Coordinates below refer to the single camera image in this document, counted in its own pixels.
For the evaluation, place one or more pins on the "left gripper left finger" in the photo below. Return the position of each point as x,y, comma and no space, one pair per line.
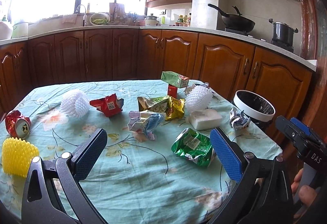
87,153

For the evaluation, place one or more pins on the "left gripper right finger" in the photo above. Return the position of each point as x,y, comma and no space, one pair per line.
229,153

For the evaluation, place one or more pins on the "white sponge block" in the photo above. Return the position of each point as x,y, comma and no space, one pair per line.
205,119

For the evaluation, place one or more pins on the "red snack bag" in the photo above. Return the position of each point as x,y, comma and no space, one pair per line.
109,105

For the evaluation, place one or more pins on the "white foam net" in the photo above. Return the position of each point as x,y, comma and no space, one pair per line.
75,103
198,98

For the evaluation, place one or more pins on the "small red silver wrapper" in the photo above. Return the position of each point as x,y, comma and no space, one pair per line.
190,88

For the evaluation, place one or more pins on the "green yellow snack pouch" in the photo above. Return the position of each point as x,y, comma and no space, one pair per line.
158,104

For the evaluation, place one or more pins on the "red drink carton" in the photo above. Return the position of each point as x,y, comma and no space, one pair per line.
172,91

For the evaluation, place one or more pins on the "green drink carton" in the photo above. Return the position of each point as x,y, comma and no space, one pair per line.
174,79

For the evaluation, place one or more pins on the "white trash bin black liner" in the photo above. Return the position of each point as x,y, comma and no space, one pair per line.
256,107

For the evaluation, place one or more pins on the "lower wooden kitchen cabinets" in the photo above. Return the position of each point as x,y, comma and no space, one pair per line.
103,54

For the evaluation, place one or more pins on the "person's right hand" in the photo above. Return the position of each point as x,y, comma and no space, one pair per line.
306,194

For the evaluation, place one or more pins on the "crumpled blue white paper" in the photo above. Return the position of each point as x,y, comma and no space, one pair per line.
238,120

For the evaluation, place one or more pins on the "yellow foam net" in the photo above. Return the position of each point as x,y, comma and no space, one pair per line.
17,155

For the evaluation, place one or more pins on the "crumpled colourful wrapper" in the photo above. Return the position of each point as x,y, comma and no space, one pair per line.
145,122

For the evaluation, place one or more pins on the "crushed red can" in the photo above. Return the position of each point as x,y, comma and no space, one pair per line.
17,125

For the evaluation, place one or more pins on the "yellow snack bag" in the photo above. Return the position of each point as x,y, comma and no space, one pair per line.
175,108

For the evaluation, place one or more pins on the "black stock pot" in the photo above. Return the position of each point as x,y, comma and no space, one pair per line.
283,33

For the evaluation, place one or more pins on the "black wok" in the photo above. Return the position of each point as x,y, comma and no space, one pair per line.
235,21

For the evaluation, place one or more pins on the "bowl of green vegetables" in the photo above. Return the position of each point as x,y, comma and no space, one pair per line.
99,19

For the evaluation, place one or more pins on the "white pot on counter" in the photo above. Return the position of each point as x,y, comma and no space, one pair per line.
20,30

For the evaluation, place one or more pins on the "condiment bottles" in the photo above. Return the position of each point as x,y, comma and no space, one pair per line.
183,20

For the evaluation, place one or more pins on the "white rice cooker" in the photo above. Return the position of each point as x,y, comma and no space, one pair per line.
151,20

